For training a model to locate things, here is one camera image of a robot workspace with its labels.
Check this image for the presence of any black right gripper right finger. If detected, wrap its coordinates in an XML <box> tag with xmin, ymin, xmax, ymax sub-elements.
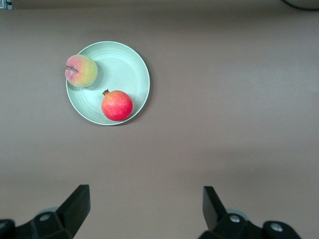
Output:
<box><xmin>198</xmin><ymin>186</ymin><xmax>302</xmax><ymax>239</ymax></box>

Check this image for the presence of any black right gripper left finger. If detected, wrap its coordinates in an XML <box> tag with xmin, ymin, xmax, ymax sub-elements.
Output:
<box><xmin>0</xmin><ymin>184</ymin><xmax>90</xmax><ymax>239</ymax></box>

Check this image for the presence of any red pomegranate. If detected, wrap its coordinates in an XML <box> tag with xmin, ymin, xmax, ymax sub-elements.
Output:
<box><xmin>101</xmin><ymin>89</ymin><xmax>134</xmax><ymax>122</ymax></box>

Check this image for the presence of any peach fruit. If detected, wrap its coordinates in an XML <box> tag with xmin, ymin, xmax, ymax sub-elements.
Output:
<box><xmin>63</xmin><ymin>54</ymin><xmax>98</xmax><ymax>88</ymax></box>

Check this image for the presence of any brown table cover sheet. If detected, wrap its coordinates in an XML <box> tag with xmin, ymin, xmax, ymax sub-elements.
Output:
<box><xmin>0</xmin><ymin>6</ymin><xmax>319</xmax><ymax>239</ymax></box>

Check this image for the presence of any pale green round plate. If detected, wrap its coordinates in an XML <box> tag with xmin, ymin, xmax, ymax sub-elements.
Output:
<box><xmin>65</xmin><ymin>41</ymin><xmax>151</xmax><ymax>126</ymax></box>

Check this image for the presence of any thick black arced cable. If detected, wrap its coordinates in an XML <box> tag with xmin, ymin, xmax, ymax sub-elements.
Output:
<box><xmin>281</xmin><ymin>0</ymin><xmax>319</xmax><ymax>12</ymax></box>

